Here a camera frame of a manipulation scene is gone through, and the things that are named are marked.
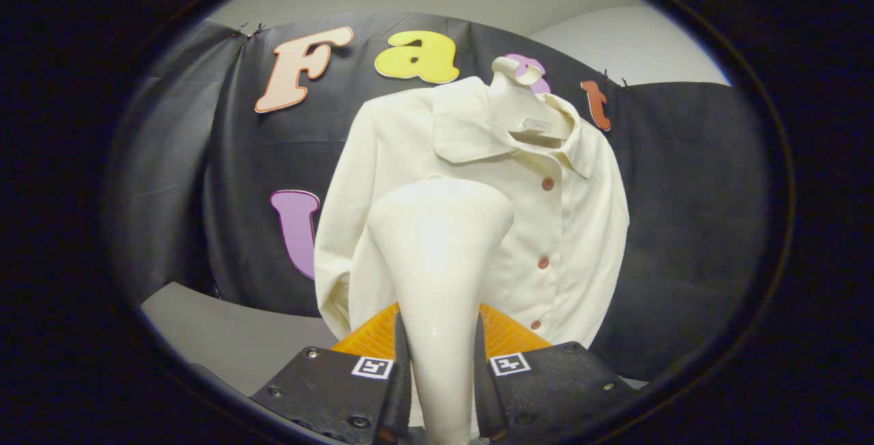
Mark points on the cream clothes hanger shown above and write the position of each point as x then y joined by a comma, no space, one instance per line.
512,97

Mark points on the black backdrop cloth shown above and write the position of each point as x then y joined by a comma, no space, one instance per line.
683,192

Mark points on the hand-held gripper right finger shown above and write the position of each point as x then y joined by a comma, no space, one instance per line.
546,394

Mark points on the cream button-up shirt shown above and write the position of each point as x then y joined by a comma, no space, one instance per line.
580,226

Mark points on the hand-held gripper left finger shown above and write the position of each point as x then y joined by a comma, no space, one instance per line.
334,394

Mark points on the cream garment steamer head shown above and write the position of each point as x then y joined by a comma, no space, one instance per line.
437,261

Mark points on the grey drawer cabinet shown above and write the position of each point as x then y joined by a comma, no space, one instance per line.
225,336

